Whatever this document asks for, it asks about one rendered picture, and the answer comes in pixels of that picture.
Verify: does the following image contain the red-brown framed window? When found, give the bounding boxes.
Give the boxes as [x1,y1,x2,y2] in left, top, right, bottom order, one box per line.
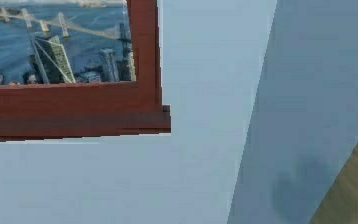
[0,0,172,143]

